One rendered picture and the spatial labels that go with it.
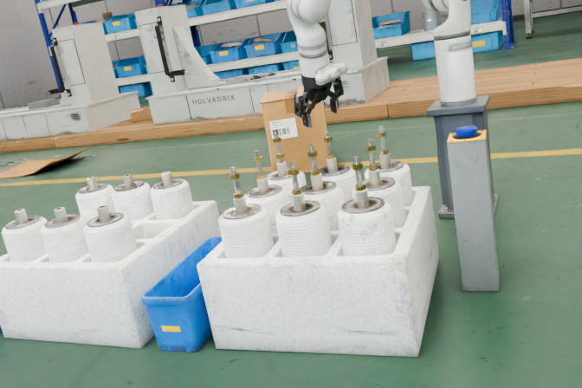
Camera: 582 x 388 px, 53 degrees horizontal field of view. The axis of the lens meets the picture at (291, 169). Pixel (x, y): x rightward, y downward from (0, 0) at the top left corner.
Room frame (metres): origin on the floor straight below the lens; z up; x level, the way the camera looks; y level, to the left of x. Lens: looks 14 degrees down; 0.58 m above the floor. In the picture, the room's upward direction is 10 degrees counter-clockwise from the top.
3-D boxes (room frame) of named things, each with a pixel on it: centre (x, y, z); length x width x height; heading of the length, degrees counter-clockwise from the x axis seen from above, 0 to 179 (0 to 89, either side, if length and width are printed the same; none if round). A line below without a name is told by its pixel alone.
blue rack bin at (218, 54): (6.75, 0.40, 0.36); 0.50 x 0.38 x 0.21; 154
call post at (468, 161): (1.08, -0.34, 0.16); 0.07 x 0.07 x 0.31; 68
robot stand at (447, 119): (1.51, -0.47, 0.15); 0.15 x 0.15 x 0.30; 64
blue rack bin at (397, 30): (5.96, -1.22, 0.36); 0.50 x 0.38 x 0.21; 156
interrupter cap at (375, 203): (0.96, -0.11, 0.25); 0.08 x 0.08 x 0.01
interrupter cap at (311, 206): (1.01, 0.00, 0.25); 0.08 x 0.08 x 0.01
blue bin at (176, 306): (1.16, 0.23, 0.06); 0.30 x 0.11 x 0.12; 158
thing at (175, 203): (1.38, 0.30, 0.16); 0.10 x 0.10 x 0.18
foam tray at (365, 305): (1.12, -0.05, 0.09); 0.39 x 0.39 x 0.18; 68
